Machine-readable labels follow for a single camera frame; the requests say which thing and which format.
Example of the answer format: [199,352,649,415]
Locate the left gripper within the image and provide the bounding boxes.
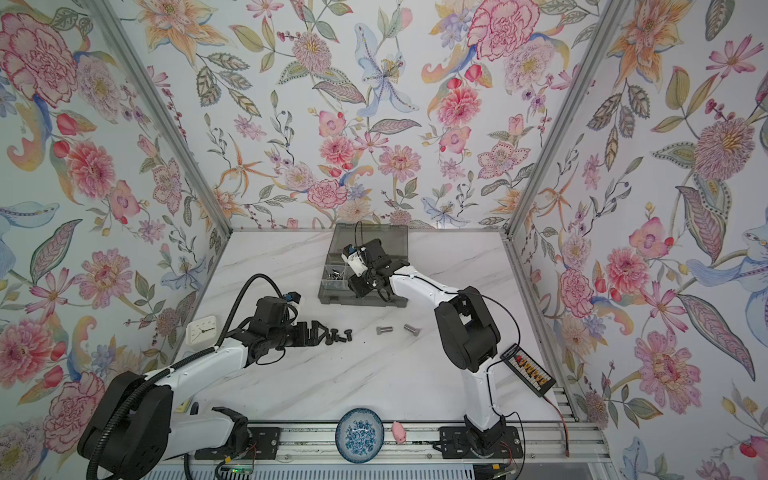
[267,316,331,350]

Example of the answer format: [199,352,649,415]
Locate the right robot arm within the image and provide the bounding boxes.
[341,239,505,440]

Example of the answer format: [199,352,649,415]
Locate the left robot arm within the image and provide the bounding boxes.
[77,294,329,479]

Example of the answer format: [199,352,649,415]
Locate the grey plastic organizer box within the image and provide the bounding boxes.
[318,222,408,308]

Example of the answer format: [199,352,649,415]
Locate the blue patterned ceramic plate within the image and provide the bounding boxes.
[335,408,385,464]

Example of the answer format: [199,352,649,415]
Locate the white square clock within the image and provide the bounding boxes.
[185,315,219,347]

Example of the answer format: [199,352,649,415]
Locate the pink toy pig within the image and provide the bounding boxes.
[391,421,407,445]

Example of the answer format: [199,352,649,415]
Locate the orange black striped tool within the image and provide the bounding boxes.
[500,344,556,397]

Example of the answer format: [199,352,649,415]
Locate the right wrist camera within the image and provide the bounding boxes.
[341,245,368,277]

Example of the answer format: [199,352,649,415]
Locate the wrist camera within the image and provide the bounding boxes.
[341,245,368,277]
[283,291,301,306]

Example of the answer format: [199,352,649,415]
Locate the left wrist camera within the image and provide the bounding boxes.
[283,291,301,306]

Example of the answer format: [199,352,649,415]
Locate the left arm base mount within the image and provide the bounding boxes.
[193,407,281,461]

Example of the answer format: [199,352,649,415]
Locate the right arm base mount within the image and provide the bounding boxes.
[435,420,524,460]

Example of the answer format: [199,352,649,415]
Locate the aluminium rail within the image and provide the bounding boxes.
[95,422,613,466]

